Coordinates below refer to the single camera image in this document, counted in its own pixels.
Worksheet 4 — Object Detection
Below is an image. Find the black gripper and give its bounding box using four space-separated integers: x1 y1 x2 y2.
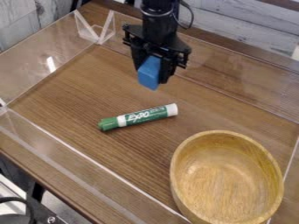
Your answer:
122 7 192 84

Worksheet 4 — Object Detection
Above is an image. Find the blue rectangular block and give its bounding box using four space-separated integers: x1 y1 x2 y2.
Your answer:
137 56 160 90

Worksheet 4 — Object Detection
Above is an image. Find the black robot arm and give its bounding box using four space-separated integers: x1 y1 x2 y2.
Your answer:
122 0 193 90

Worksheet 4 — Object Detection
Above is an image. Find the brown wooden bowl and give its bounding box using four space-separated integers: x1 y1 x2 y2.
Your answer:
169 130 284 224

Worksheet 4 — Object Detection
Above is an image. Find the green Expo marker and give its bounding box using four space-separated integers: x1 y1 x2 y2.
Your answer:
97 103 178 131

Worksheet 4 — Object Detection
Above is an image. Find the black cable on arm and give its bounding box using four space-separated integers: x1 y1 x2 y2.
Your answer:
172 0 194 30

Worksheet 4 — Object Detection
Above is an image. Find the clear acrylic enclosure wall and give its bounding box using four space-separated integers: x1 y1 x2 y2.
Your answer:
0 9 299 224

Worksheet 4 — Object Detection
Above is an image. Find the black metal table frame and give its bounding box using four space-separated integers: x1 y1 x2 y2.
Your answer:
25 182 68 224

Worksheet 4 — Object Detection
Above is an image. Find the black cable lower left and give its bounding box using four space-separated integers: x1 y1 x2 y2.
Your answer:
0 197 38 224

